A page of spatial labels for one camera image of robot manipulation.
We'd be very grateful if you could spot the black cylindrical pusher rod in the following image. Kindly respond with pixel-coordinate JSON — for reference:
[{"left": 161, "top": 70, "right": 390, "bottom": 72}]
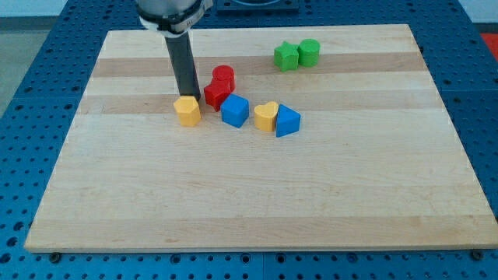
[{"left": 165, "top": 33, "right": 201, "bottom": 100}]

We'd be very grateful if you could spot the blue cube block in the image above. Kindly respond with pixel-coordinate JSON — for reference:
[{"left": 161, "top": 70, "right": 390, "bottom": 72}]
[{"left": 221, "top": 94, "right": 249, "bottom": 128}]

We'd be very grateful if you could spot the yellow heart block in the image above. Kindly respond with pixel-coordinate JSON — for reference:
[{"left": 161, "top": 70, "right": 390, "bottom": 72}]
[{"left": 254, "top": 101, "right": 279, "bottom": 132}]

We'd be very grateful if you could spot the blue triangle block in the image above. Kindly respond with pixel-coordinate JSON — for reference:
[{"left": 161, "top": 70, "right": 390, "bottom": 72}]
[{"left": 275, "top": 104, "right": 301, "bottom": 138}]

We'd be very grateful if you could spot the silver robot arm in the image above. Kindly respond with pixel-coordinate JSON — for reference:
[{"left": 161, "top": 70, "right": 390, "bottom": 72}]
[{"left": 135, "top": 0, "right": 213, "bottom": 100}]

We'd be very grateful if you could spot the red cylinder block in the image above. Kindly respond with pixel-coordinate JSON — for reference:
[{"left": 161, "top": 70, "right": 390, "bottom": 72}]
[{"left": 212, "top": 65, "right": 236, "bottom": 92}]

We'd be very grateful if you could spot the red star block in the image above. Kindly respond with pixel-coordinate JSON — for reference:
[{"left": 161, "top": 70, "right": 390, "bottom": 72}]
[{"left": 204, "top": 79, "right": 232, "bottom": 111}]

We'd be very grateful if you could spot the yellow hexagon block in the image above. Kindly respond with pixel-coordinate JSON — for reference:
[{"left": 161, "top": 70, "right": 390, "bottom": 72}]
[{"left": 174, "top": 96, "right": 202, "bottom": 127}]

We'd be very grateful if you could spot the green star block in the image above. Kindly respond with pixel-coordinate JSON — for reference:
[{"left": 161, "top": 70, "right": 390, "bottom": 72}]
[{"left": 274, "top": 41, "right": 299, "bottom": 72}]

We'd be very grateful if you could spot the green cylinder block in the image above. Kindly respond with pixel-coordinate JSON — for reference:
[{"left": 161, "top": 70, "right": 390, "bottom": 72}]
[{"left": 298, "top": 39, "right": 321, "bottom": 67}]

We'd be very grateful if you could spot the wooden board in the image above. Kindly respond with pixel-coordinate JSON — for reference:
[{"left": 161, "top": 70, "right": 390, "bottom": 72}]
[{"left": 25, "top": 24, "right": 497, "bottom": 253}]

